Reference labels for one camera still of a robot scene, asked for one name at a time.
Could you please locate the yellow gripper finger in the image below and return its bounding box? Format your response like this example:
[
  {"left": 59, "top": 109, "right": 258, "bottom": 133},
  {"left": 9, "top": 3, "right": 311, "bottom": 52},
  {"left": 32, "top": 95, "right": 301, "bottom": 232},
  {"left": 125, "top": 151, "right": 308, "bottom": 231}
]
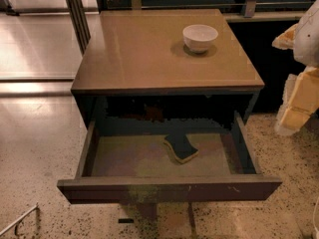
[
  {"left": 272, "top": 24, "right": 297, "bottom": 50},
  {"left": 278, "top": 67, "right": 319, "bottom": 131}
]

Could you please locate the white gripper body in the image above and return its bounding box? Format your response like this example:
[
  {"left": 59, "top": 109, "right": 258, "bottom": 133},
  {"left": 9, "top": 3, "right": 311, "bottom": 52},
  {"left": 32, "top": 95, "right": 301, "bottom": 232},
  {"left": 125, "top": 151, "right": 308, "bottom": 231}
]
[{"left": 274, "top": 73, "right": 319, "bottom": 137}]

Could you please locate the dark sponge with yellow base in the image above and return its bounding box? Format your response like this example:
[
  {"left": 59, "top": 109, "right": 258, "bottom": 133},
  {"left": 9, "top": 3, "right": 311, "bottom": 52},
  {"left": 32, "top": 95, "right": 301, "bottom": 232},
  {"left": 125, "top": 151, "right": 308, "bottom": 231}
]
[{"left": 164, "top": 133, "right": 198, "bottom": 164}]

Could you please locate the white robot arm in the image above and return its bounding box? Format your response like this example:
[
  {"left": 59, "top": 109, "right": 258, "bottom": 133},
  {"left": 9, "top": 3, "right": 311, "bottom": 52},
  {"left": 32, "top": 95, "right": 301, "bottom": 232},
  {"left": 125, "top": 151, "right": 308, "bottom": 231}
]
[{"left": 272, "top": 0, "right": 319, "bottom": 136}]

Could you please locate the brown cabinet with counter top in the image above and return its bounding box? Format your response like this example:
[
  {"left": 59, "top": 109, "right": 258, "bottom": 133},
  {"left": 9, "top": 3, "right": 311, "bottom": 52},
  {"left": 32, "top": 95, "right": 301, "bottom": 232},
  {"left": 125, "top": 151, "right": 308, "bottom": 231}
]
[{"left": 71, "top": 9, "right": 264, "bottom": 126}]

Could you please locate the open top drawer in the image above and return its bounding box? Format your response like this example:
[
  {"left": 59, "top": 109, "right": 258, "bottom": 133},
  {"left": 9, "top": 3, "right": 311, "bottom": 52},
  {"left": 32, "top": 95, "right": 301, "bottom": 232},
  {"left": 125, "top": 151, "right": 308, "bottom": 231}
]
[{"left": 57, "top": 114, "right": 282, "bottom": 204}]

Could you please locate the white ceramic bowl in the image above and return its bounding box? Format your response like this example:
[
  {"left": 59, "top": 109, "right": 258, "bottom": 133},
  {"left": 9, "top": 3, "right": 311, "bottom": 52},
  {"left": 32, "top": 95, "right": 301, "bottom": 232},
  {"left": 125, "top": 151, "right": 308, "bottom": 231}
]
[{"left": 182, "top": 24, "right": 218, "bottom": 53}]

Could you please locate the metal rod on floor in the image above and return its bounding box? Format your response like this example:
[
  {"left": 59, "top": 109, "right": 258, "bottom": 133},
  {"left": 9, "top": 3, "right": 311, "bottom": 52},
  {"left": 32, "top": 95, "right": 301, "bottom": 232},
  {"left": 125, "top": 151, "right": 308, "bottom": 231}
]
[{"left": 0, "top": 203, "right": 39, "bottom": 236}]

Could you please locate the white cable at right edge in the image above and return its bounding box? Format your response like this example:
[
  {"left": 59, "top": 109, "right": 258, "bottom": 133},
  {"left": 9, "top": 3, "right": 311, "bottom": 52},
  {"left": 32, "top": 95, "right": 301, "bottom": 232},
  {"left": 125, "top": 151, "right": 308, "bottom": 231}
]
[{"left": 311, "top": 196, "right": 319, "bottom": 239}]

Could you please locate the metal door frame post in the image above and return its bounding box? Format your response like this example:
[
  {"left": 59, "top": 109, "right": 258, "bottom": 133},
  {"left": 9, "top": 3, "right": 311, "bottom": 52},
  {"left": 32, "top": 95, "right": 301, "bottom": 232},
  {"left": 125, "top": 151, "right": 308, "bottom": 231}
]
[{"left": 66, "top": 0, "right": 91, "bottom": 54}]

